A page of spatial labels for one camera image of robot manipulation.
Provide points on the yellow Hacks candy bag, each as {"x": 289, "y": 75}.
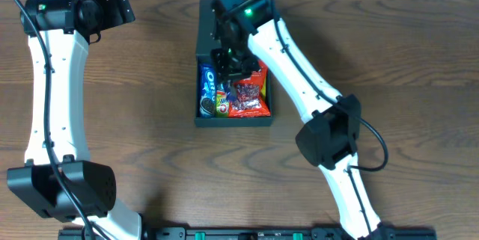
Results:
{"x": 263, "y": 89}

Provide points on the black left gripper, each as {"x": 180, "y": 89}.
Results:
{"x": 117, "y": 4}

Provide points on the black box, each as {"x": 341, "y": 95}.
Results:
{"x": 205, "y": 44}

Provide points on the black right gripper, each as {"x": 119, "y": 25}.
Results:
{"x": 232, "y": 69}

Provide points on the red Hacks candy bag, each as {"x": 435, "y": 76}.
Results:
{"x": 247, "y": 101}

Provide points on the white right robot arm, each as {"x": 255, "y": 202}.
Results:
{"x": 331, "y": 121}

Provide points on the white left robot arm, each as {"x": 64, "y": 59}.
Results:
{"x": 58, "y": 179}

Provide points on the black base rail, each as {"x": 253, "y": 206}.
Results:
{"x": 317, "y": 233}

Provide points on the blue Oreo pack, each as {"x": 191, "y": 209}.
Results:
{"x": 207, "y": 101}

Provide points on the Haribo gummy bag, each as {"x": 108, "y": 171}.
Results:
{"x": 222, "y": 103}

